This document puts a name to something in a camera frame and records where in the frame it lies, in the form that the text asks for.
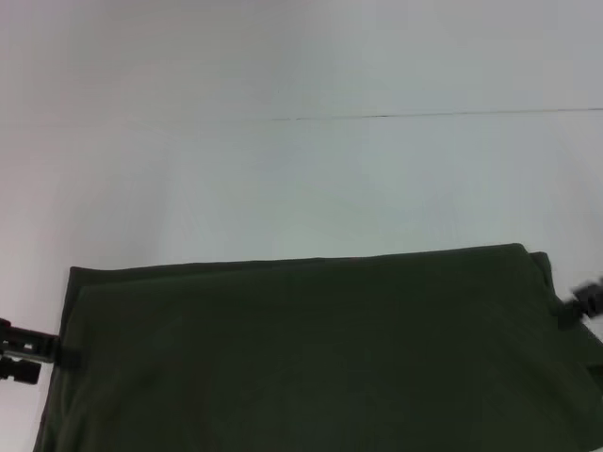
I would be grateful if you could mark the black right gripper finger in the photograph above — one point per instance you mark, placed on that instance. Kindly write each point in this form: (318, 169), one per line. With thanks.
(584, 301)

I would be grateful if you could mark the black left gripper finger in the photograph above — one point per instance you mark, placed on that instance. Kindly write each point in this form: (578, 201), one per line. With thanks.
(19, 371)
(42, 348)

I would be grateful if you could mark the dark green FREE t-shirt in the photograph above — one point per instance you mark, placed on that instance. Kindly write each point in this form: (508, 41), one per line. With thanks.
(306, 358)

